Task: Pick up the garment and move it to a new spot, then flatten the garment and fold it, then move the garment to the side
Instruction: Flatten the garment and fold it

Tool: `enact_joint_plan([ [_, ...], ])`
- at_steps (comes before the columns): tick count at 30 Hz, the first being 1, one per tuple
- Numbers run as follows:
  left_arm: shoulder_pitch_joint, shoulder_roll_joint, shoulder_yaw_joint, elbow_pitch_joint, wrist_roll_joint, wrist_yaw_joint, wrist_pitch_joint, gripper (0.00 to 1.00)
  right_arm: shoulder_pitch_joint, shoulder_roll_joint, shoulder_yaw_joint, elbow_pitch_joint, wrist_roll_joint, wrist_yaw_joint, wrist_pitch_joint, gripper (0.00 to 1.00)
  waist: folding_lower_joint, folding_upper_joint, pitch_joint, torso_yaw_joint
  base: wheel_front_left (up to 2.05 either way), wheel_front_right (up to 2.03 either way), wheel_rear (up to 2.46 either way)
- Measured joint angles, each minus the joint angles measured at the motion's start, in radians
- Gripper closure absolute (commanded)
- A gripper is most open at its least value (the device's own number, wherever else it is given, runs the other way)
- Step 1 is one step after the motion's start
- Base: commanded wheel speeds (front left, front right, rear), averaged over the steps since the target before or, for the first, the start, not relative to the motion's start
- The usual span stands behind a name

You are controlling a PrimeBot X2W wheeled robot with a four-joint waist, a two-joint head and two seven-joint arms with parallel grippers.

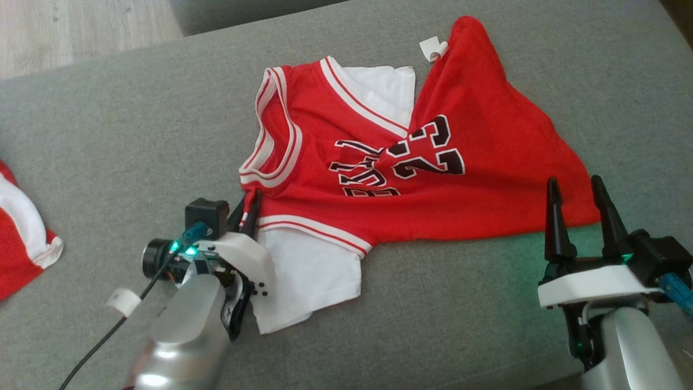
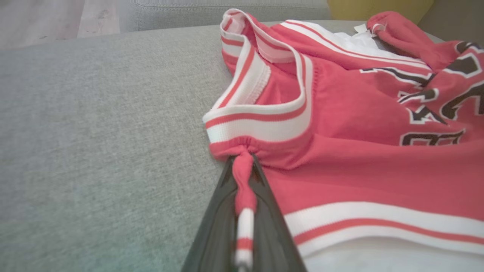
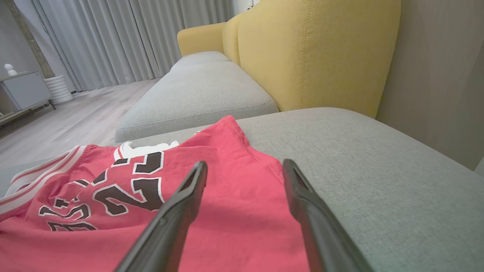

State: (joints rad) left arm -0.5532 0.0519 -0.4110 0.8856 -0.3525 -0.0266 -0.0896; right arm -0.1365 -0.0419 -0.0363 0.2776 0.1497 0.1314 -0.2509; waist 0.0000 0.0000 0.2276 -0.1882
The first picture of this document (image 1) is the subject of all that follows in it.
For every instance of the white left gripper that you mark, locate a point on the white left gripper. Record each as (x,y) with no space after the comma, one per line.
(243,257)

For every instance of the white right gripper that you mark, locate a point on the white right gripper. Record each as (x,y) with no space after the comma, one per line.
(595,284)

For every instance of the red basketball jersey white sleeves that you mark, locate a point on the red basketball jersey white sleeves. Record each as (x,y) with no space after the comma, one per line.
(487,135)

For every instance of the red basketball shorts white stripe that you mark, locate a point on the red basketball shorts white stripe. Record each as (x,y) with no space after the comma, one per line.
(16,260)

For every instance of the large grey fabric ottoman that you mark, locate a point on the large grey fabric ottoman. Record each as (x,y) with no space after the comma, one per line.
(135,135)

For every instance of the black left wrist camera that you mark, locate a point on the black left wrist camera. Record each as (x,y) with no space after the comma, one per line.
(206,214)

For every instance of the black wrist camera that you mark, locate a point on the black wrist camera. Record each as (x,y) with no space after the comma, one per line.
(206,214)
(663,254)

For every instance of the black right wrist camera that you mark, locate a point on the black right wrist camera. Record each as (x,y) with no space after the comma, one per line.
(663,254)

